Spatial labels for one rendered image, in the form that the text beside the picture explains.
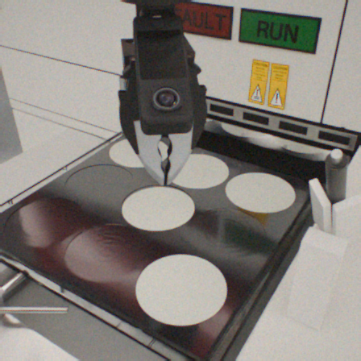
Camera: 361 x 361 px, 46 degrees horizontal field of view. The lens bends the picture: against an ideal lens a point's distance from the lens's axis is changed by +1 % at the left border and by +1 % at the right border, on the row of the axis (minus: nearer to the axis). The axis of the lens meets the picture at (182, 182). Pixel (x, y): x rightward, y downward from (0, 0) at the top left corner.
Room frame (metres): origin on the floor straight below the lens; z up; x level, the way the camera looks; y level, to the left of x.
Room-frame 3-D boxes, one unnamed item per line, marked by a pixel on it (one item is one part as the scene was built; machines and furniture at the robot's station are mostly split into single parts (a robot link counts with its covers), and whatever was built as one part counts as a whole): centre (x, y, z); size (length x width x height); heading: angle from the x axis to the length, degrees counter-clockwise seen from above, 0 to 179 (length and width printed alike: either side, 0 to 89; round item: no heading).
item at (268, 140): (0.66, -0.07, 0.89); 0.44 x 0.02 x 0.10; 58
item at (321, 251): (0.25, -0.11, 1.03); 0.06 x 0.04 x 0.13; 148
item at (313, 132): (0.66, -0.07, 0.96); 0.44 x 0.01 x 0.02; 58
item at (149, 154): (0.42, 0.04, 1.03); 0.06 x 0.03 x 0.09; 10
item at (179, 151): (0.42, 0.01, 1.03); 0.06 x 0.03 x 0.09; 10
